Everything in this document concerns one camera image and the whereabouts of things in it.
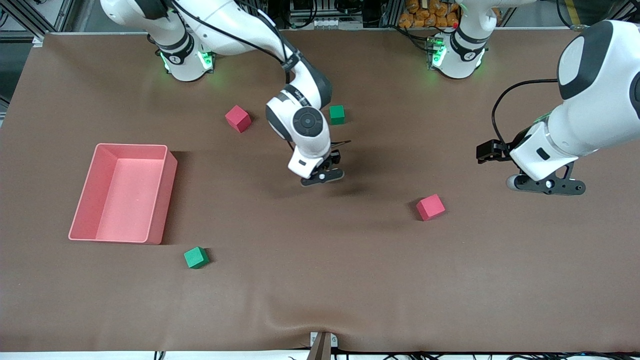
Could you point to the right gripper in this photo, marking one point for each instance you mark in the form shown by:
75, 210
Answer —
334, 158

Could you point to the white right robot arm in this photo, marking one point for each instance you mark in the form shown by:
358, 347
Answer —
225, 25

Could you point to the aluminium profile post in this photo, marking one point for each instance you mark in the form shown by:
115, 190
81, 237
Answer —
390, 12

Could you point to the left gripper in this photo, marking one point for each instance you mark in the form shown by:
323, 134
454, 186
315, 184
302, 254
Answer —
503, 149

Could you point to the brown table mat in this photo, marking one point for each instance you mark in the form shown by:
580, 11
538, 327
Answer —
320, 280

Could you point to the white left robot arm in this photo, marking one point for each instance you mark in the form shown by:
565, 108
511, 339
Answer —
600, 75

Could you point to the pink foam cube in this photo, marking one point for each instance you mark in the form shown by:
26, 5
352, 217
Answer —
430, 207
237, 119

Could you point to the grey metal table clamp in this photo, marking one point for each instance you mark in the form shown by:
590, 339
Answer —
322, 347

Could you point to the pink plastic tray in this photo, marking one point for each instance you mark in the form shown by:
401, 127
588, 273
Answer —
125, 200

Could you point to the green foam cube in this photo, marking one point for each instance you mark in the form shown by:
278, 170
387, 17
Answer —
195, 258
337, 115

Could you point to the aluminium frame corner strut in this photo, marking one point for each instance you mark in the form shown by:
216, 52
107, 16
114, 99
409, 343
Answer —
37, 40
622, 10

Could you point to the white terminal strip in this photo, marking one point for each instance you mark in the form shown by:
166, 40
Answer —
330, 23

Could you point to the orange packaged goods pile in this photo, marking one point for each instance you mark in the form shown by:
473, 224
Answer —
420, 17

